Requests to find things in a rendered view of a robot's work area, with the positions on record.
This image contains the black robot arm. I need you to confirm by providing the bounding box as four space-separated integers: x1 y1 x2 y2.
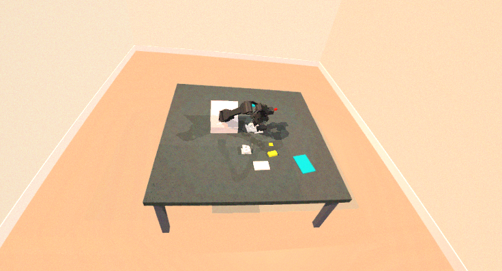
218 100 274 122

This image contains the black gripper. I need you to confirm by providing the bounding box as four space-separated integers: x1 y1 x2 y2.
250 113 267 132

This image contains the cyan flat rectangular plate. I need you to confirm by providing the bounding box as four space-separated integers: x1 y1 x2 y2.
294 155 315 174

